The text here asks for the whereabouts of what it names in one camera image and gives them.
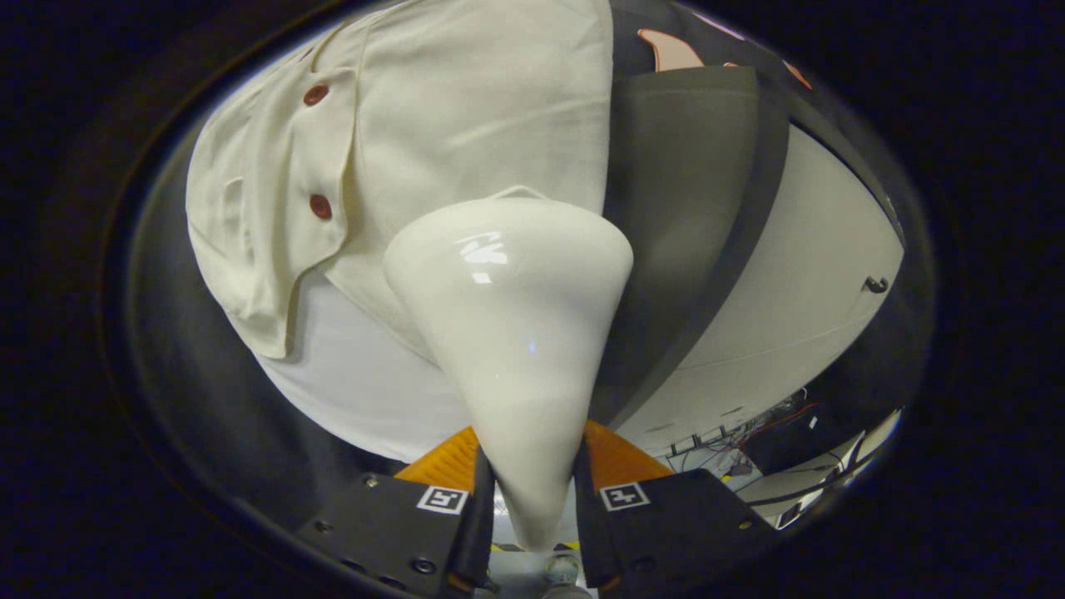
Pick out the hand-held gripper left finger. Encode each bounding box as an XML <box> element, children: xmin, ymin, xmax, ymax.
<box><xmin>295</xmin><ymin>426</ymin><xmax>498</xmax><ymax>596</ymax></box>

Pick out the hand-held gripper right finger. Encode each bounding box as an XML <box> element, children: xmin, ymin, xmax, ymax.
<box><xmin>572</xmin><ymin>420</ymin><xmax>779</xmax><ymax>592</ymax></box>

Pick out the white garment steamer head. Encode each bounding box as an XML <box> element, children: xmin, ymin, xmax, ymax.
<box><xmin>383</xmin><ymin>185</ymin><xmax>635</xmax><ymax>554</ymax></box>

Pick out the cream button-up shirt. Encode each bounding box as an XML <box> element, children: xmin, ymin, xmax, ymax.
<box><xmin>185</xmin><ymin>0</ymin><xmax>615</xmax><ymax>360</ymax></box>

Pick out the grey cabinet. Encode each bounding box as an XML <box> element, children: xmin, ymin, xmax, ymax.
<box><xmin>587</xmin><ymin>65</ymin><xmax>906</xmax><ymax>458</ymax></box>

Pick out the black backdrop cloth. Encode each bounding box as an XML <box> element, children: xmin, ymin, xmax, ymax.
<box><xmin>116</xmin><ymin>0</ymin><xmax>937</xmax><ymax>533</ymax></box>

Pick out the tangle of cables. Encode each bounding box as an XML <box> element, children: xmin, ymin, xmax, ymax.
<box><xmin>666</xmin><ymin>391</ymin><xmax>891</xmax><ymax>508</ymax></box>

